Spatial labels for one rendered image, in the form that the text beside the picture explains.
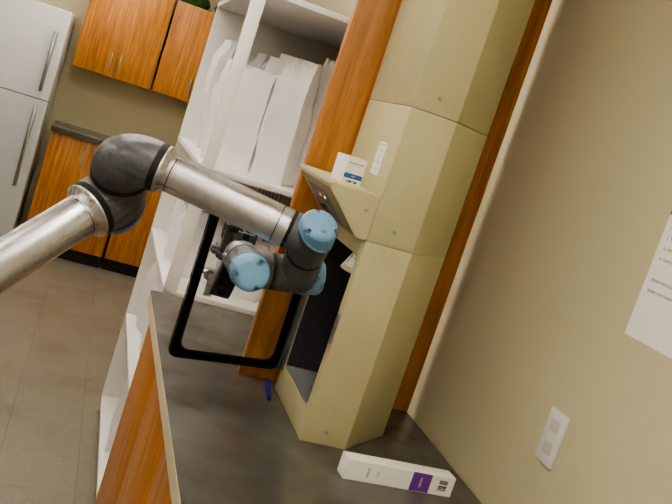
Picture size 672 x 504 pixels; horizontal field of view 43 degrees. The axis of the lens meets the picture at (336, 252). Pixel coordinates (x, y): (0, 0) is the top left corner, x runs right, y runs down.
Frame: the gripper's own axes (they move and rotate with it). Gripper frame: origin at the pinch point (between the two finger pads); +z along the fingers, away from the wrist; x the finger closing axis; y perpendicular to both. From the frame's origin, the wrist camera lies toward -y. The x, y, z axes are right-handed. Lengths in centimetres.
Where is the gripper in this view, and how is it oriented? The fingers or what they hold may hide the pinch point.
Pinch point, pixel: (225, 246)
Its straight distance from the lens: 201.7
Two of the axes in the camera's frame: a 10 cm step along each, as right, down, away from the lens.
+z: -2.4, -2.2, 9.5
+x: -9.2, -2.7, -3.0
